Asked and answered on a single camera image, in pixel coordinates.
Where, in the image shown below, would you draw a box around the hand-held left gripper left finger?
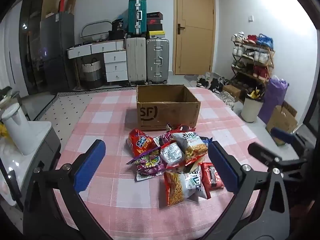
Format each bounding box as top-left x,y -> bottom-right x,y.
23,139 -> 113,240

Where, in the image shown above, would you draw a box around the dark glass cabinet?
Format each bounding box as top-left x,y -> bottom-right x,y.
19,0 -> 48,95

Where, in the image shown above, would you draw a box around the white side cabinet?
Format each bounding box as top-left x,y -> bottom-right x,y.
0,121 -> 62,208

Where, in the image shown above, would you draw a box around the yellow black shoe box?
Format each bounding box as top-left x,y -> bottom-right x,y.
147,30 -> 166,39

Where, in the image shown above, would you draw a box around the purple bag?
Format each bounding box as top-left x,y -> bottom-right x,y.
257,77 -> 289,124

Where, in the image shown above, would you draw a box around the beige suitcase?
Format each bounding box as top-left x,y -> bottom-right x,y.
126,37 -> 147,85

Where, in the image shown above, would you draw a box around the teal suitcase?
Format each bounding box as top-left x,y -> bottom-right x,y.
128,0 -> 147,35

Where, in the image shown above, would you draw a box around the arched mirror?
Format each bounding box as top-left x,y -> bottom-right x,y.
80,19 -> 112,42

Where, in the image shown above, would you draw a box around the pink checked tablecloth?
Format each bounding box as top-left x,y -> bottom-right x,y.
51,87 -> 269,240

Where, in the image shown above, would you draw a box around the wooden door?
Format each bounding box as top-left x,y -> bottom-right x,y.
174,0 -> 216,75

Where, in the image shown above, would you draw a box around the white kettle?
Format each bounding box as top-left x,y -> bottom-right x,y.
1,102 -> 36,155

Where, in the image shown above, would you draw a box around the grey refrigerator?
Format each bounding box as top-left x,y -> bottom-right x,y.
40,12 -> 75,94

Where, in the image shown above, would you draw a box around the small cardboard box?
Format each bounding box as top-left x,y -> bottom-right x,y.
222,84 -> 242,100

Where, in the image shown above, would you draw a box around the white waste bin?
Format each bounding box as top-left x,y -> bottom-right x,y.
241,95 -> 264,123

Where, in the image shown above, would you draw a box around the woven laundry basket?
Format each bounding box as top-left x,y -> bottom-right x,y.
80,58 -> 102,89

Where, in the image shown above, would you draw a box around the rows of stored shoes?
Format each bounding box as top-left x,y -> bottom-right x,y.
231,31 -> 274,79

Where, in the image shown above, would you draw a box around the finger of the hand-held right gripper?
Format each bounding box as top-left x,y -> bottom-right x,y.
271,127 -> 313,153
247,142 -> 307,167

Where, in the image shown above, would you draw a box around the folded cardboard box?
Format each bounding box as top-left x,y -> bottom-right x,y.
266,101 -> 298,140

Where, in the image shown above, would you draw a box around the white drawer vanity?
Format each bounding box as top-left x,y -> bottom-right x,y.
67,39 -> 128,82

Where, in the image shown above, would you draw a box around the wooden shoe rack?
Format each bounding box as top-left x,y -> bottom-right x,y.
231,40 -> 275,85

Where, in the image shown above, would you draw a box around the yellow wrappers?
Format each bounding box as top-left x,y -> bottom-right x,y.
246,88 -> 264,102

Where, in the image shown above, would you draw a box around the red snack packet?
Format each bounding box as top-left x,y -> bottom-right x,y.
166,123 -> 197,133
200,162 -> 225,199

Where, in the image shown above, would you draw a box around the red chip bag blue logo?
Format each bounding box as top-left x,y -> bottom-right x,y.
128,128 -> 157,157

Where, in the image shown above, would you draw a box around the dark purple snack packet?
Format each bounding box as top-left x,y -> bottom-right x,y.
153,131 -> 175,147

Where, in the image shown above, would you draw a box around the silver snack packet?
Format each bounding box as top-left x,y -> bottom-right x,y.
160,142 -> 186,167

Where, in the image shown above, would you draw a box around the brown paper bag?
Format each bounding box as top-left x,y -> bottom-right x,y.
65,0 -> 76,14

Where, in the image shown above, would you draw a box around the scattered sneakers group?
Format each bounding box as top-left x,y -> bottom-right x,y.
196,72 -> 240,103

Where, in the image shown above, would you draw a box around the brown cardboard box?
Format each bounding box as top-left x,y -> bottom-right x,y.
136,84 -> 201,131

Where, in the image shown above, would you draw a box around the orange white noodle snack packet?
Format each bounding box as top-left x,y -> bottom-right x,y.
164,169 -> 208,207
171,131 -> 209,159

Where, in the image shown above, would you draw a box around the black printed bag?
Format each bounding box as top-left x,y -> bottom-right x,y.
111,19 -> 125,32

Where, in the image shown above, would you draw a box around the white wardrobe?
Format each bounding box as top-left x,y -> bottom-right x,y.
6,5 -> 28,98

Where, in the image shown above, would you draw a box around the diamond patterned rug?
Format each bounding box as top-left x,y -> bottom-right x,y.
34,86 -> 138,122

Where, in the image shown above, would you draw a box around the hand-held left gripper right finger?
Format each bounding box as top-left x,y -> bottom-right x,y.
205,141 -> 292,240

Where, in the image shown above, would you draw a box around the silver suitcase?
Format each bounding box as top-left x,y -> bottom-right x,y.
146,38 -> 170,85

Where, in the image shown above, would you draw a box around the black case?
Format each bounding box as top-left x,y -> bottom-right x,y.
109,30 -> 127,40

